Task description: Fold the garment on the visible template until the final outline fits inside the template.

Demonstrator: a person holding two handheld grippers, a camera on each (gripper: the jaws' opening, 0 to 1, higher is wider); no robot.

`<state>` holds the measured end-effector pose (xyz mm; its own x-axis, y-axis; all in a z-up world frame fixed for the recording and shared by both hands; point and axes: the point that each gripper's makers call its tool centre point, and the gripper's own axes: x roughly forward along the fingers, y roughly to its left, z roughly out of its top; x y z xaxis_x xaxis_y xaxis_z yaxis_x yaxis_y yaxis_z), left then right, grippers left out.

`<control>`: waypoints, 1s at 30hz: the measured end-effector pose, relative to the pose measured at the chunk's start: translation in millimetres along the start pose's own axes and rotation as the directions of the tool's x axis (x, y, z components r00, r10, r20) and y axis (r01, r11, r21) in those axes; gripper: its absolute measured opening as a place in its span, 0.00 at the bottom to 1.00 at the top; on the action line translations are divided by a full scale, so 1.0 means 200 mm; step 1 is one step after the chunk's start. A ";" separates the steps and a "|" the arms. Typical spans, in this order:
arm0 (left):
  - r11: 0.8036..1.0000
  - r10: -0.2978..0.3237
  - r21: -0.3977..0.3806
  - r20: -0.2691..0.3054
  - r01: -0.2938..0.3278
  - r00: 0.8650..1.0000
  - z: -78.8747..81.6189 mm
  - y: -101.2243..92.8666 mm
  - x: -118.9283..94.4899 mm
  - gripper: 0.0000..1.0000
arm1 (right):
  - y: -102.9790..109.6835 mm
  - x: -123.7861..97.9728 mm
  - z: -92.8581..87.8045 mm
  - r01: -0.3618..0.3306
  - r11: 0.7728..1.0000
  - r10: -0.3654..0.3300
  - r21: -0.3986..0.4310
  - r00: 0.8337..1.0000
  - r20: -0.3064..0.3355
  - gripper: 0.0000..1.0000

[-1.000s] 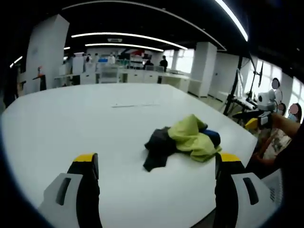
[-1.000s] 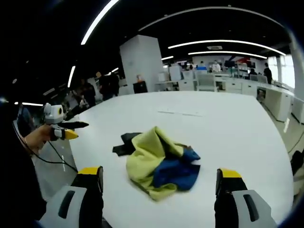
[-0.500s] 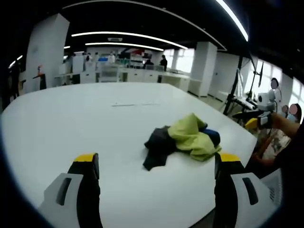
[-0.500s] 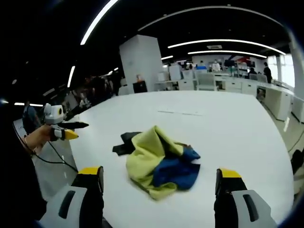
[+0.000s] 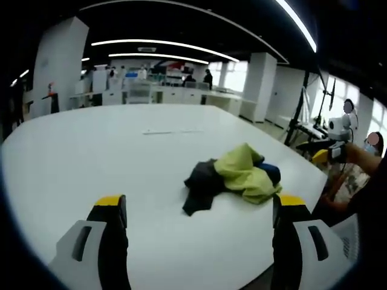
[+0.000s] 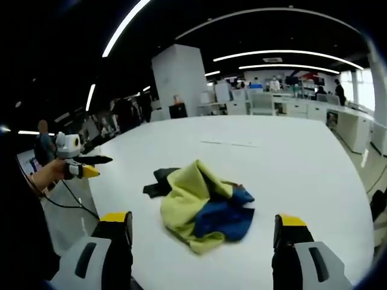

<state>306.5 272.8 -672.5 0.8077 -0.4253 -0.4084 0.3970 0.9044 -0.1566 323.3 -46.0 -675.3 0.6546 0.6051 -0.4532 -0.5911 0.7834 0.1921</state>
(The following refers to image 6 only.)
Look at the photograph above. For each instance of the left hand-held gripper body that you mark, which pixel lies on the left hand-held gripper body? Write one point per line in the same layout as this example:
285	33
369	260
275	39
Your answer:
68	145

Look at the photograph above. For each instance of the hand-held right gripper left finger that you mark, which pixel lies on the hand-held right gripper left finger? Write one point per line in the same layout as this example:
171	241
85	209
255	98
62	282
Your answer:
102	256

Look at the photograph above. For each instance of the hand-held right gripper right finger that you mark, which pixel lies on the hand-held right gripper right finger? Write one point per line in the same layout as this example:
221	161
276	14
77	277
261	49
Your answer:
302	259

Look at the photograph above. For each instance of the yellow blue black garment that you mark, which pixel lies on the yellow blue black garment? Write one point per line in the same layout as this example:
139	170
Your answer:
196	208

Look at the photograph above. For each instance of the person's left hand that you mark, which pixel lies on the person's left hand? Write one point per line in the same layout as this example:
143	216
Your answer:
50	173

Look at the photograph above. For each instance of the short ceiling light strip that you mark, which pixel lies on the short ceiling light strip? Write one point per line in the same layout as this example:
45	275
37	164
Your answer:
90	97

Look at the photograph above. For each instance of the black cabinet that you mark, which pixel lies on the black cabinet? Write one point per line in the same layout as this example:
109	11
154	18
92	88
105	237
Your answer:
177	110

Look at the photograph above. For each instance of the white square pillar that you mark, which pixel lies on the white square pillar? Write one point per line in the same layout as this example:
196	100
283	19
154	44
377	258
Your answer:
178	81

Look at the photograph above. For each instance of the long ceiling light strip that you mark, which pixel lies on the long ceiling light strip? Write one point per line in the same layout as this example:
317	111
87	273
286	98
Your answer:
287	54
124	27
287	67

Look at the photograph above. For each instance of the row of white desks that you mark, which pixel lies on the row of white desks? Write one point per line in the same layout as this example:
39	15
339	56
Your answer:
332	116

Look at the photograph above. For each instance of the white mesh chair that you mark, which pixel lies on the white mesh chair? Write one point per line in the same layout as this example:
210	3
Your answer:
262	104

